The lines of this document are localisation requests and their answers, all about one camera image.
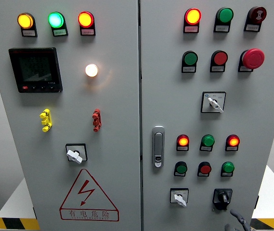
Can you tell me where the black knob turn switch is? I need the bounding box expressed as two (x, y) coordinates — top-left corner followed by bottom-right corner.
(212, 188), (233, 211)

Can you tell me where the black yellow striped tape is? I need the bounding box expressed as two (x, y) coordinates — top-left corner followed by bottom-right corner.
(0, 218), (40, 231)
(250, 218), (274, 231)

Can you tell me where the small green round lamp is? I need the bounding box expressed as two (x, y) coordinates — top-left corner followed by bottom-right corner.
(201, 134), (215, 147)
(221, 161), (235, 174)

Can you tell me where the small red push button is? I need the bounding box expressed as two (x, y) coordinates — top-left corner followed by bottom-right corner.
(198, 161), (212, 175)

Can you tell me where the small green push button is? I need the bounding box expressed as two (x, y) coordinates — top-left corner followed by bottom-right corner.
(174, 161), (188, 174)

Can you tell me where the small red round lamp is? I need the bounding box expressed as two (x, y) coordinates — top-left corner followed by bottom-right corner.
(177, 134), (190, 147)
(226, 134), (241, 147)

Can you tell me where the silver door lock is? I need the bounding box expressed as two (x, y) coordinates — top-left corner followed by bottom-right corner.
(152, 126), (166, 168)

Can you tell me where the red warning triangle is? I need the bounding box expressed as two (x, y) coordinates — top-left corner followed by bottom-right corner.
(59, 168), (120, 222)

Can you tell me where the large red stop button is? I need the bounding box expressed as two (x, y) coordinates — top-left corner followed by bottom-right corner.
(240, 48), (265, 70)

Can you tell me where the large red round button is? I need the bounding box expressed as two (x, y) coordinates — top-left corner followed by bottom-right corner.
(211, 50), (229, 66)

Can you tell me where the grey cabinet door with display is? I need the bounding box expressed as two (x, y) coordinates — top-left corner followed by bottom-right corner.
(0, 0), (142, 231)

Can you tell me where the large green round button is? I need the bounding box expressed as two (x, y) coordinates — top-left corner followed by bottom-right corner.
(215, 7), (234, 24)
(183, 50), (199, 66)

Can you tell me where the dark red buzzer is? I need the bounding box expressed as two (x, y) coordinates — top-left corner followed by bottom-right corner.
(247, 6), (267, 24)

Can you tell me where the red-rimmed round lamp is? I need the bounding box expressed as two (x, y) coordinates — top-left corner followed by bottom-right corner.
(77, 11), (95, 28)
(184, 8), (202, 26)

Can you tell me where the white round lamp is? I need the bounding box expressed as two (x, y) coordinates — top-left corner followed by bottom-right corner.
(85, 64), (99, 78)

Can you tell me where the black display meter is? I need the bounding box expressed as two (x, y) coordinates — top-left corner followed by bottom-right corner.
(8, 47), (64, 93)

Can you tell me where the green glowing round lamp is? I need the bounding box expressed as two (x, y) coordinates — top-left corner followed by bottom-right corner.
(48, 12), (65, 29)

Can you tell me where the yellow round lamp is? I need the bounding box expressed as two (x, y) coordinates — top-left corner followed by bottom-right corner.
(17, 12), (35, 30)

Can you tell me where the white-handle switch, printed plate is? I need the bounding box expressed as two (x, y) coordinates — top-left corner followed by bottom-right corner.
(170, 188), (189, 207)

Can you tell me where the slim white-handle turn switch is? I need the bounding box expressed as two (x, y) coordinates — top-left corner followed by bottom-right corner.
(200, 91), (226, 114)

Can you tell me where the small red handle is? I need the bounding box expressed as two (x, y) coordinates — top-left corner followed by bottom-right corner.
(92, 108), (102, 132)

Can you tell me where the white-handle switch, plain plate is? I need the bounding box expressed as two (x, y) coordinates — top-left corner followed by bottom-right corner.
(65, 143), (88, 165)

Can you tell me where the small yellow handle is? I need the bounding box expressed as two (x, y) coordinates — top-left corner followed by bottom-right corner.
(39, 108), (53, 133)

